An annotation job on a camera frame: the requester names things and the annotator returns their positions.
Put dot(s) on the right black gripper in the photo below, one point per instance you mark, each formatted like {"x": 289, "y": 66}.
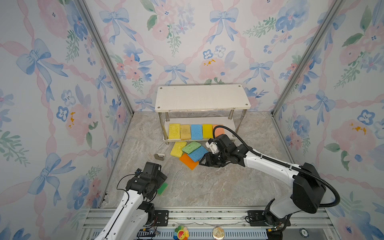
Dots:
{"x": 208, "y": 161}

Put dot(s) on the yellow sponge front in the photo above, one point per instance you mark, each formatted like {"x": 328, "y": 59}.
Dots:
{"x": 207, "y": 131}

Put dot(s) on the blue sponge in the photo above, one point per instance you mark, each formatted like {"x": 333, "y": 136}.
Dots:
{"x": 196, "y": 132}
{"x": 198, "y": 154}

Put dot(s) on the salmon pink sponge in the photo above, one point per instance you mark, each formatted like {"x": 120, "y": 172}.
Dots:
{"x": 218, "y": 131}

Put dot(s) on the pale yellow worn sponge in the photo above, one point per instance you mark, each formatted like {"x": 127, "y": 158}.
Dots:
{"x": 185, "y": 132}

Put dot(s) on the bright yellow sponge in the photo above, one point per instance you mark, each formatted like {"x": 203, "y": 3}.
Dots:
{"x": 174, "y": 131}

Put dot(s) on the dark green sponge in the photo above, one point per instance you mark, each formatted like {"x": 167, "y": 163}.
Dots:
{"x": 162, "y": 188}

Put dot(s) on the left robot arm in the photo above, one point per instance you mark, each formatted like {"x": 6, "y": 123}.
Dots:
{"x": 136, "y": 211}

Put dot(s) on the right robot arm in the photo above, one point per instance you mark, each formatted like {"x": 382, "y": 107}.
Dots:
{"x": 309, "y": 191}

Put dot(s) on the blue sponge by shelf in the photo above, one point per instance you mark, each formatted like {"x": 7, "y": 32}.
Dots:
{"x": 198, "y": 154}

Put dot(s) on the yellow sponge near shelf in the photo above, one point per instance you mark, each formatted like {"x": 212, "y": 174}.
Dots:
{"x": 177, "y": 149}

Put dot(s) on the white two-tier shelf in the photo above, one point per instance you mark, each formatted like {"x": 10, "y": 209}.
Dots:
{"x": 200, "y": 99}

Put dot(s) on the orange sponge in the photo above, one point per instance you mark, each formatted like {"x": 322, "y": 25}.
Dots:
{"x": 185, "y": 159}

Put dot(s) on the light green sponge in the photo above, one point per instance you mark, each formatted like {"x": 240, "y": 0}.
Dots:
{"x": 192, "y": 146}

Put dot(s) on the small grey metal piece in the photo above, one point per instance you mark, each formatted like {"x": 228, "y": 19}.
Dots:
{"x": 159, "y": 156}

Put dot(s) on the round brass disc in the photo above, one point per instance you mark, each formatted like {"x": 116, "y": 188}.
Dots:
{"x": 218, "y": 233}

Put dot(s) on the colourful round toy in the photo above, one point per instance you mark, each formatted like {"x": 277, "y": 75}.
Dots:
{"x": 181, "y": 233}

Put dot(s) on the round black white knob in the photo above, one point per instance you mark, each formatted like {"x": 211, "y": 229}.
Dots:
{"x": 304, "y": 233}

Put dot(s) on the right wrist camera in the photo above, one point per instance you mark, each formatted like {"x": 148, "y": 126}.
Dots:
{"x": 212, "y": 146}

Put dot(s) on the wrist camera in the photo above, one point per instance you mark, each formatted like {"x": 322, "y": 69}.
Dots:
{"x": 212, "y": 146}
{"x": 138, "y": 172}

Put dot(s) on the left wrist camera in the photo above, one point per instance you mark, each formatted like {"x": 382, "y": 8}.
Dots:
{"x": 138, "y": 172}

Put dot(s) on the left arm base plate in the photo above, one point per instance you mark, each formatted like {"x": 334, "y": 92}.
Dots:
{"x": 157, "y": 218}

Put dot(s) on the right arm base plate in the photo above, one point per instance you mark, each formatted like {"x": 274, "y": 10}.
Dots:
{"x": 257, "y": 218}

